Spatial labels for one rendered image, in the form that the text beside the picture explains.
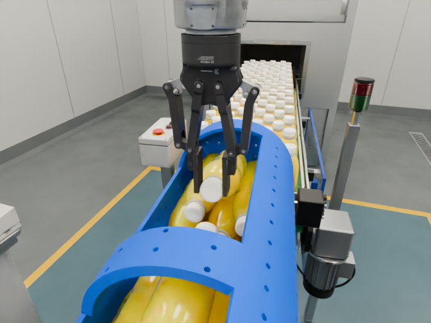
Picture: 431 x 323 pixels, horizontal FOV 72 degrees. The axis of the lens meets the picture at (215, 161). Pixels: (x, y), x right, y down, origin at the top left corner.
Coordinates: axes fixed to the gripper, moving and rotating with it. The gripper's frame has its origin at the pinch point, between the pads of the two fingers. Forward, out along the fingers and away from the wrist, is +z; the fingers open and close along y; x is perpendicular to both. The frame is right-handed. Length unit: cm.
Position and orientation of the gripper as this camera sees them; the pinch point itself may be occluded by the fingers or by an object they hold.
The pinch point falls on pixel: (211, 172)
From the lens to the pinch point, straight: 46.2
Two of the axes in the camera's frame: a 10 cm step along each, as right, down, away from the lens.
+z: 0.0, 8.8, 4.7
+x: 2.1, -4.6, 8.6
